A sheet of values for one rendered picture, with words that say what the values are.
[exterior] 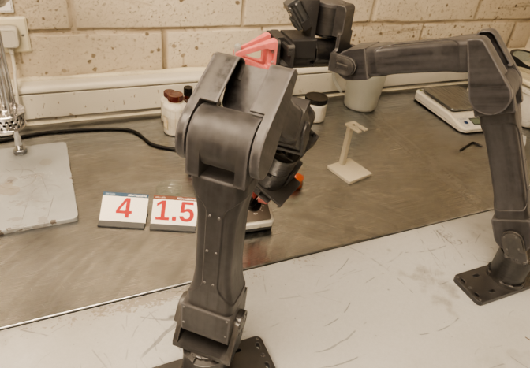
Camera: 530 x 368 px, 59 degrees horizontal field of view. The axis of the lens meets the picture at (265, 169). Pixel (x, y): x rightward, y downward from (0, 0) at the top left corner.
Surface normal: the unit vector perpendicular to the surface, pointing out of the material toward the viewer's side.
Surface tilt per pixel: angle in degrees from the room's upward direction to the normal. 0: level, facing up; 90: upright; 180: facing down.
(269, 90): 28
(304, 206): 0
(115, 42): 90
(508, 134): 98
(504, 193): 85
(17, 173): 0
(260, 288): 0
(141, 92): 90
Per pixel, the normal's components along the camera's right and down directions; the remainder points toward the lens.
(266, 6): 0.40, 0.54
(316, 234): 0.11, -0.83
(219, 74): -0.06, -0.51
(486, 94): -0.58, 0.40
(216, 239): -0.32, 0.46
